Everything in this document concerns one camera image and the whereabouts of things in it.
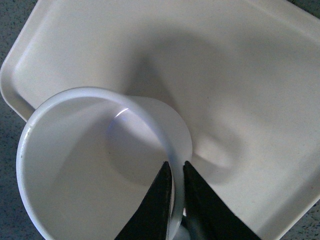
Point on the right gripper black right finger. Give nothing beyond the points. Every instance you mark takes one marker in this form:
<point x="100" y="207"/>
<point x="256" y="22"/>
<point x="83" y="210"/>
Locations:
<point x="207" y="216"/>

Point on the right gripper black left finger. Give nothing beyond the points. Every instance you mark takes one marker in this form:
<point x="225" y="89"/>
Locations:
<point x="151" y="219"/>

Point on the white mug with black handle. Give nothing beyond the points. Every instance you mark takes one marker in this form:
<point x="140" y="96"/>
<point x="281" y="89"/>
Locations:
<point x="87" y="157"/>

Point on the beige rectangular tray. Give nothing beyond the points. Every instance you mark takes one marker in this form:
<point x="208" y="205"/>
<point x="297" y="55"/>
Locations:
<point x="243" y="74"/>

